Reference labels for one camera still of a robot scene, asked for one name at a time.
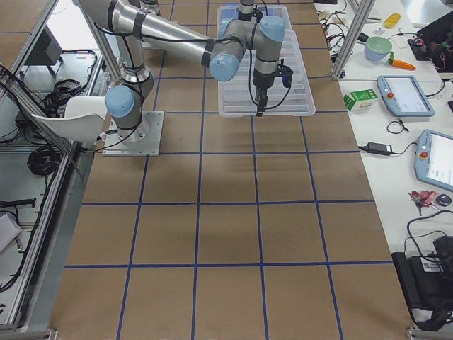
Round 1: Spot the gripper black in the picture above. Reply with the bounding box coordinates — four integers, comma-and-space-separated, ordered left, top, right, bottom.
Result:
253, 72, 280, 117

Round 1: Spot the clear plastic box lid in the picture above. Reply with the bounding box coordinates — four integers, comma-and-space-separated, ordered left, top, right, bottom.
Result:
216, 28, 316, 118

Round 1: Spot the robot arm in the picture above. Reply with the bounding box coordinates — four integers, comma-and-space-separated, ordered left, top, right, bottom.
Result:
237, 0, 263, 23
78, 1, 292, 142

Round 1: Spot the clear plastic storage box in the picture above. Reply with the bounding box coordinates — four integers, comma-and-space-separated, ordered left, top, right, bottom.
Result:
216, 4, 293, 33

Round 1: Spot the green white carton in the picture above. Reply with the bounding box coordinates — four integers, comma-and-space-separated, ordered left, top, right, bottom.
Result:
343, 89, 378, 111

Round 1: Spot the black power adapter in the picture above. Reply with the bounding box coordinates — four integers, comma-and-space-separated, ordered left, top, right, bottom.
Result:
365, 142, 393, 156

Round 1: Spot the green bowl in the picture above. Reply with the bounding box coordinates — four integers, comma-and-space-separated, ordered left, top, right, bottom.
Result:
364, 36, 392, 61

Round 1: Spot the teach pendant tablet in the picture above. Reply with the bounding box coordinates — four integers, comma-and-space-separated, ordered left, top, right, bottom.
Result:
414, 130, 452, 191
377, 75, 435, 118

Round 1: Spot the toy carrot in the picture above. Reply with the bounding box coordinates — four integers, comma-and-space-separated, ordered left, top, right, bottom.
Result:
387, 51, 416, 71

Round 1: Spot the yellow toy corn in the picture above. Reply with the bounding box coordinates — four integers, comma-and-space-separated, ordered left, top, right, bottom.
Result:
383, 13, 401, 29

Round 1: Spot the white chair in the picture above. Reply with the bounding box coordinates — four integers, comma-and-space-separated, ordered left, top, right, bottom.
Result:
31, 96, 107, 142

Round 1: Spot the aluminium frame post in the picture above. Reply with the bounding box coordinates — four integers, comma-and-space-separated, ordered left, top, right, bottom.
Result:
331, 0, 375, 81

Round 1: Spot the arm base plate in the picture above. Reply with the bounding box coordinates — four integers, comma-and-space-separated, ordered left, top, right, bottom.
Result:
101, 111, 165, 157

